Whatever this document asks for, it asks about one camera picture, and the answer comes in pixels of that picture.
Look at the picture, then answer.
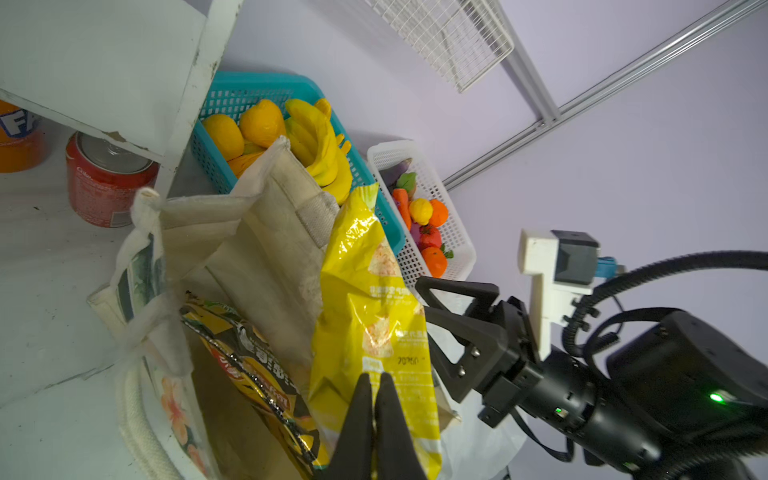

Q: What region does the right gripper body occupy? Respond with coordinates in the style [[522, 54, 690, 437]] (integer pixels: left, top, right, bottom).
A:
[[478, 297, 598, 462]]

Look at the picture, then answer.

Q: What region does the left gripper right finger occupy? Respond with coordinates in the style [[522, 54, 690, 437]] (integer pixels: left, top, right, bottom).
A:
[[374, 373, 427, 480]]

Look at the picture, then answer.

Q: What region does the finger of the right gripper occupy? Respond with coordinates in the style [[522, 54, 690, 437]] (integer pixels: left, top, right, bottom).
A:
[[415, 276, 500, 318], [425, 307, 509, 403]]

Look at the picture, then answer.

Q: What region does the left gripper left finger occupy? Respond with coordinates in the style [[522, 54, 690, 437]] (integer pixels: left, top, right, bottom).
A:
[[320, 373, 374, 480]]

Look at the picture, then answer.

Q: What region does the yellow snack packet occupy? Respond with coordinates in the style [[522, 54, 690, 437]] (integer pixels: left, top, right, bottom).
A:
[[309, 185, 442, 479]]

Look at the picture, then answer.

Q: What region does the orange toy carrot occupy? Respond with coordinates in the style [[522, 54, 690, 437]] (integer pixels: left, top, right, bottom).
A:
[[392, 172, 417, 230]]

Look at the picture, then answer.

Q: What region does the black yellow chips bag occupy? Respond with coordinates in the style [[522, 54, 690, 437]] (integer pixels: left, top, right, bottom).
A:
[[180, 291, 329, 479]]

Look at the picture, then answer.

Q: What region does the beige canvas tote bag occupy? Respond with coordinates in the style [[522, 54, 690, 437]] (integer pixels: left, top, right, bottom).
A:
[[89, 139, 347, 479]]

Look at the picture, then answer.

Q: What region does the white plastic bag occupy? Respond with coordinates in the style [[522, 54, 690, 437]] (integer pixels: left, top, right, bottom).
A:
[[433, 374, 526, 479]]

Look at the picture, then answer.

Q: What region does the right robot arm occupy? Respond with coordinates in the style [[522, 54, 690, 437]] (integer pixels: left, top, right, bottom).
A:
[[416, 250, 767, 479]]

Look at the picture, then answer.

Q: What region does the white plastic basket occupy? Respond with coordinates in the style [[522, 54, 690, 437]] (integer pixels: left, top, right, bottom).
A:
[[366, 140, 477, 293]]

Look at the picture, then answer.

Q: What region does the red toy tomato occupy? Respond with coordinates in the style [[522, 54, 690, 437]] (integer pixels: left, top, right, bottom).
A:
[[417, 224, 443, 251]]

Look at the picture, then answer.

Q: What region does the orange toy fruit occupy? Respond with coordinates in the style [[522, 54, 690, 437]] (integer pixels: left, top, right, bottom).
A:
[[429, 199, 450, 228]]

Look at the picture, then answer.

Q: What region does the yellow toy lemon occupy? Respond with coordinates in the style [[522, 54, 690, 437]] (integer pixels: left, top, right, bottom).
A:
[[408, 198, 434, 226]]

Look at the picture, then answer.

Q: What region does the purple toy eggplant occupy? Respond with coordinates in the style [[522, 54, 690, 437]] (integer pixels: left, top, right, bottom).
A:
[[380, 158, 412, 189]]

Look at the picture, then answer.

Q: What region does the small yellow banana bunch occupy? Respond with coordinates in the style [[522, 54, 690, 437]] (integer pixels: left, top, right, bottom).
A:
[[285, 98, 353, 206]]

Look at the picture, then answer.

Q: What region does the teal plastic basket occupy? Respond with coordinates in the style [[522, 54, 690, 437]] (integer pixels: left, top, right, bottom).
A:
[[189, 71, 406, 254]]

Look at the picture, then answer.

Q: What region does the white two-tier shelf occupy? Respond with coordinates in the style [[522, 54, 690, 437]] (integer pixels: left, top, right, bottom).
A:
[[1, 1, 242, 195]]

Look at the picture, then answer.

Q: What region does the orange soda can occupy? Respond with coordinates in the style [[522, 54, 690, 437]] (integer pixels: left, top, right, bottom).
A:
[[0, 101, 45, 173]]

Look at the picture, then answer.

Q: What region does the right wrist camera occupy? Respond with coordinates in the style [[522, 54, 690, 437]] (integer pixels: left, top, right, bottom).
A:
[[518, 229, 626, 360]]

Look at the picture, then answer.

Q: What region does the white wire wall basket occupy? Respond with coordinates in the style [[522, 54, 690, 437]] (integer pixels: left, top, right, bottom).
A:
[[366, 0, 515, 93]]

